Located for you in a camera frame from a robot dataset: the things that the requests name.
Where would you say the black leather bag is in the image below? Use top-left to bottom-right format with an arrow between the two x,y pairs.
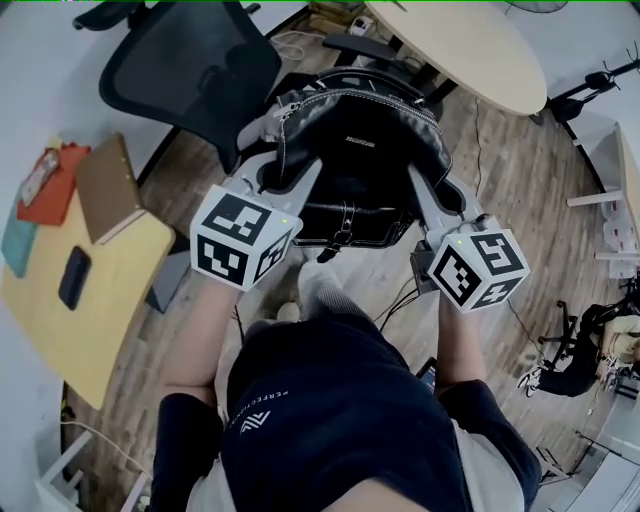
272,66 -> 454,265

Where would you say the black floor cable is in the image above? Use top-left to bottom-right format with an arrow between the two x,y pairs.
377,283 -> 427,332

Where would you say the black phone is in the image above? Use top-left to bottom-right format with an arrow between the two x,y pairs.
58,245 -> 93,312

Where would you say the yellow wooden side table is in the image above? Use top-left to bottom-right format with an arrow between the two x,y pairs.
0,133 -> 194,412

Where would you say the black fan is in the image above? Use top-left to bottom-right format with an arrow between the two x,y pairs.
501,0 -> 552,17

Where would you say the white shelf unit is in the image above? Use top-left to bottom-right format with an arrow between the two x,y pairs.
566,121 -> 640,279

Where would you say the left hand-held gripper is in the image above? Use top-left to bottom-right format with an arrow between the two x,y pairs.
189,115 -> 324,293

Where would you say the red folder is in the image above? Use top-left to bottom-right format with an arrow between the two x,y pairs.
16,143 -> 92,227

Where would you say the person's grey trouser leg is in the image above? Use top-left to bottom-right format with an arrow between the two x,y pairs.
296,258 -> 364,329

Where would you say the person's left forearm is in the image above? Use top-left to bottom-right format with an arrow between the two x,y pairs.
163,277 -> 247,404

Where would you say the thin black cable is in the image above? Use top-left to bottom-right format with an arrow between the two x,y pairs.
471,96 -> 485,202

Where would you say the white cable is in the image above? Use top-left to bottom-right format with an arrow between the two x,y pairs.
271,30 -> 307,62

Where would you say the blue screen phone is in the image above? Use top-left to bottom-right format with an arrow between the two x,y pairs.
413,356 -> 440,392

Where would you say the printed card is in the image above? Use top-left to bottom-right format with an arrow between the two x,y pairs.
21,148 -> 62,207

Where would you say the brown notebook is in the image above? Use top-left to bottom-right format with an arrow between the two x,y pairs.
74,131 -> 150,246

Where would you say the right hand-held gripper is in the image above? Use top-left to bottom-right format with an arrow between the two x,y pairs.
407,163 -> 532,315

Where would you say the black swivel chair base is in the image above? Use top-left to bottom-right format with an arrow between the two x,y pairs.
537,298 -> 585,374

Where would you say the white metal rack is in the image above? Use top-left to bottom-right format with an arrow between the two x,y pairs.
33,428 -> 152,512

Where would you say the black mesh office chair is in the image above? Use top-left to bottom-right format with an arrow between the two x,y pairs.
73,0 -> 447,251

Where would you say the beige oval table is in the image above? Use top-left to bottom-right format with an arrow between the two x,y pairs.
363,0 -> 549,117

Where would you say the person's right forearm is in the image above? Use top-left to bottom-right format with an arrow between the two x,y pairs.
436,298 -> 490,392

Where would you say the person's black shirt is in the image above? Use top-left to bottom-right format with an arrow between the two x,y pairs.
151,314 -> 544,512

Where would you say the black tripod stand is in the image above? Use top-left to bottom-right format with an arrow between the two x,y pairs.
548,58 -> 640,127

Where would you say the teal book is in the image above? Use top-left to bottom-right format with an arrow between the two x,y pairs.
0,213 -> 40,280

